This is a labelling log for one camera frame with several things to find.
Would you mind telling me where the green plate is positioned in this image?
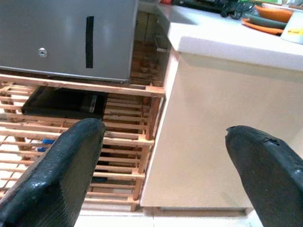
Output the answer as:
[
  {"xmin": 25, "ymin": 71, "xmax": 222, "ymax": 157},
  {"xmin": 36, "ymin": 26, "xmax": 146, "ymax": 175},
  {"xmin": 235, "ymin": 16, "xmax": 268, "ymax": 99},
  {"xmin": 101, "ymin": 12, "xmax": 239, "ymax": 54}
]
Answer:
[{"xmin": 245, "ymin": 13, "xmax": 288, "ymax": 30}]

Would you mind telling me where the silver mini fridge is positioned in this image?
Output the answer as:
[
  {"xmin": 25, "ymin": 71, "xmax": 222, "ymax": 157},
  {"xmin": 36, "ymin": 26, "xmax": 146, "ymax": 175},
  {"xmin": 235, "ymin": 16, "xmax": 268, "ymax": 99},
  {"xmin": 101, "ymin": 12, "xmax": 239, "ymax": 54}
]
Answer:
[{"xmin": 0, "ymin": 0, "xmax": 139, "ymax": 84}]

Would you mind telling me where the orange plate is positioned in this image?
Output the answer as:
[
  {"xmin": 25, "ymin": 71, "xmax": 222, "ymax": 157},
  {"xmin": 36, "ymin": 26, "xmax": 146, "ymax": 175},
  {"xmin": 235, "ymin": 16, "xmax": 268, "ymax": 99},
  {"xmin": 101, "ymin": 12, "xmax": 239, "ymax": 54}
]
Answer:
[
  {"xmin": 254, "ymin": 4, "xmax": 294, "ymax": 23},
  {"xmin": 241, "ymin": 18, "xmax": 284, "ymax": 36}
]

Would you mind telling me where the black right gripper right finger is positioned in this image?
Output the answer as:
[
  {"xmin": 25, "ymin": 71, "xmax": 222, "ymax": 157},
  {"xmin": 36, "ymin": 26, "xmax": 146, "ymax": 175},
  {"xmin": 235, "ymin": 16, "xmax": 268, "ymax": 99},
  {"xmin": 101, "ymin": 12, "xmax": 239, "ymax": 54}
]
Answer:
[{"xmin": 225, "ymin": 125, "xmax": 303, "ymax": 227}]

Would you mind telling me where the wooden slatted rack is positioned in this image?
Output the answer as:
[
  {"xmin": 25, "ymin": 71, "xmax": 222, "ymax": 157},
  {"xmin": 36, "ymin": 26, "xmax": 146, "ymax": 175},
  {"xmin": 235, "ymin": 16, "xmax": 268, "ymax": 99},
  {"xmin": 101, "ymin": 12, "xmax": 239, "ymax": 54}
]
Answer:
[{"xmin": 0, "ymin": 73, "xmax": 165, "ymax": 212}]

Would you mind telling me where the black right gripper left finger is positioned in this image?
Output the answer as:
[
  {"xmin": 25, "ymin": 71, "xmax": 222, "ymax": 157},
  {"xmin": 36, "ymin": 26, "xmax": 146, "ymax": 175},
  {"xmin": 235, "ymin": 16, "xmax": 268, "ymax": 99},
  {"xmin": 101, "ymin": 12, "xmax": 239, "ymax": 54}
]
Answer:
[{"xmin": 0, "ymin": 118, "xmax": 106, "ymax": 227}]

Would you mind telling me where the black box in rack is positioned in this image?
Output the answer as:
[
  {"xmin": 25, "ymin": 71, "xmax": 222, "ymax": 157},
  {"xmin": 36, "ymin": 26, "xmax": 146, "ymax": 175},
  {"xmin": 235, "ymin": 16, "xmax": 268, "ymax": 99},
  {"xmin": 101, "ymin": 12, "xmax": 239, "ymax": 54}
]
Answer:
[{"xmin": 21, "ymin": 86, "xmax": 108, "ymax": 120}]

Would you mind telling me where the beige kitchen cabinet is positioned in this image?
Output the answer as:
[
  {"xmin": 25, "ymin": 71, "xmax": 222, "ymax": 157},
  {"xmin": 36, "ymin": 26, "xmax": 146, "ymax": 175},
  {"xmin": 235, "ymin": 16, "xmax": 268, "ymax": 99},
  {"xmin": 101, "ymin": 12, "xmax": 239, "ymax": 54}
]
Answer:
[{"xmin": 139, "ymin": 4, "xmax": 303, "ymax": 216}]

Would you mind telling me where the white and yellow container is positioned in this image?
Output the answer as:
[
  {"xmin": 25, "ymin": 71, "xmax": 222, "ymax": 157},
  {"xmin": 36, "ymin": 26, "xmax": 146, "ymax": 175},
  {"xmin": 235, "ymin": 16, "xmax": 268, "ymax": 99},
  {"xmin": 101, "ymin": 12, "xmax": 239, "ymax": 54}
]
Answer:
[{"xmin": 280, "ymin": 10, "xmax": 303, "ymax": 45}]

